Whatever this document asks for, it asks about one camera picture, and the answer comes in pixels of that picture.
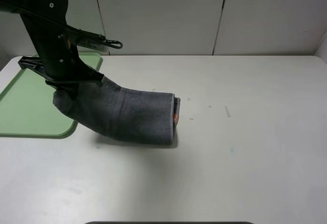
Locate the grey towel with orange pattern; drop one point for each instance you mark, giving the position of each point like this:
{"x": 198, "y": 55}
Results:
{"x": 131, "y": 116}

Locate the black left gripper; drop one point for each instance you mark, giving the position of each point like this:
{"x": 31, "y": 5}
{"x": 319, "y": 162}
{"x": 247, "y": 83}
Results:
{"x": 56, "y": 60}

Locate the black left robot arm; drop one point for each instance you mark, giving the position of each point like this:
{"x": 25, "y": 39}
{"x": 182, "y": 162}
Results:
{"x": 50, "y": 10}

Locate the green plastic tray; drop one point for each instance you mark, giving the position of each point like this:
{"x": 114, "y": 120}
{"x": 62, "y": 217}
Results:
{"x": 27, "y": 109}

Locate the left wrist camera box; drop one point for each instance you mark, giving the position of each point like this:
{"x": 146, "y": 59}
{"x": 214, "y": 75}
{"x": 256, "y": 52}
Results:
{"x": 96, "y": 41}

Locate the clear tape strip right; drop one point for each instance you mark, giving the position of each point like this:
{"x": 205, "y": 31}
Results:
{"x": 228, "y": 115}

